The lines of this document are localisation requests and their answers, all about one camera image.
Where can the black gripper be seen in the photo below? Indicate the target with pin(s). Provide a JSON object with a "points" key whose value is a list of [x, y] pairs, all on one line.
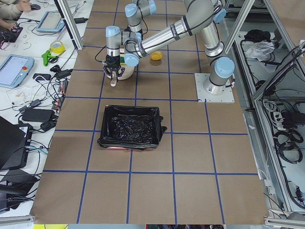
{"points": [[112, 61]]}

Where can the beige plastic dustpan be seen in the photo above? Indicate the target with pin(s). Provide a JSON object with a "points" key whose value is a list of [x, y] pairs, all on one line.
{"points": [[125, 70]]}

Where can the yellow toy potato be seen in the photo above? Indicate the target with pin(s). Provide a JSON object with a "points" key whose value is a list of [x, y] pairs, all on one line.
{"points": [[156, 56]]}

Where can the green yellow sponge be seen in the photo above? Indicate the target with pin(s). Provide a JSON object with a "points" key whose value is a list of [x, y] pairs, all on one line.
{"points": [[122, 61]]}

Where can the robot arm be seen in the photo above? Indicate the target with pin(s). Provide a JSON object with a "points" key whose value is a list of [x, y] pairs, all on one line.
{"points": [[136, 11], [201, 17]]}

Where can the black lined trash bin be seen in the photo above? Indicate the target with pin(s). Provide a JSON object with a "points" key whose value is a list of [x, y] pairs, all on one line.
{"points": [[131, 127]]}

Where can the yellow tape roll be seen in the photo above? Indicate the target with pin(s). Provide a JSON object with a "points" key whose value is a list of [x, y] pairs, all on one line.
{"points": [[57, 47]]}

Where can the green clamp tool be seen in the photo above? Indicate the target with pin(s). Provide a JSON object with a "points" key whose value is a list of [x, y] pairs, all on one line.
{"points": [[49, 58]]}

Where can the far teach pendant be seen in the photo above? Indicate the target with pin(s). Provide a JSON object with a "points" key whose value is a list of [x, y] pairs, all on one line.
{"points": [[51, 22]]}

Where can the teach pendant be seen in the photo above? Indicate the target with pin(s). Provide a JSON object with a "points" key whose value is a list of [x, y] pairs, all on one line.
{"points": [[51, 22], [14, 70]]}

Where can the near teach pendant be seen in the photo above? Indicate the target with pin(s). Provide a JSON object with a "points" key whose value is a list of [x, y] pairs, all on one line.
{"points": [[14, 70]]}

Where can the aluminium frame post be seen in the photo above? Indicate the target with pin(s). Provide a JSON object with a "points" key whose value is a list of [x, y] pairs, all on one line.
{"points": [[70, 25]]}

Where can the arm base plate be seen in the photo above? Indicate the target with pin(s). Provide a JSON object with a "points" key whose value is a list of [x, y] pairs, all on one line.
{"points": [[210, 93]]}

